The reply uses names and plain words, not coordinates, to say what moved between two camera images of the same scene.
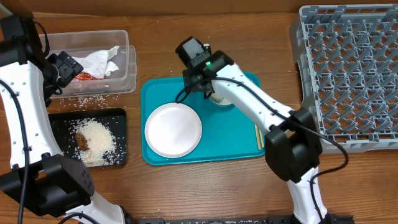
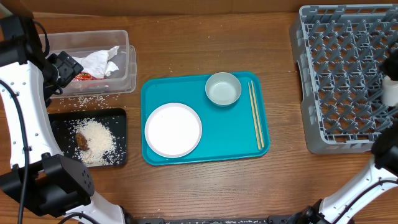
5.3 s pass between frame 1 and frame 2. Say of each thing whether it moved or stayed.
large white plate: stayed
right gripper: moved
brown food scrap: stayed
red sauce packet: stayed
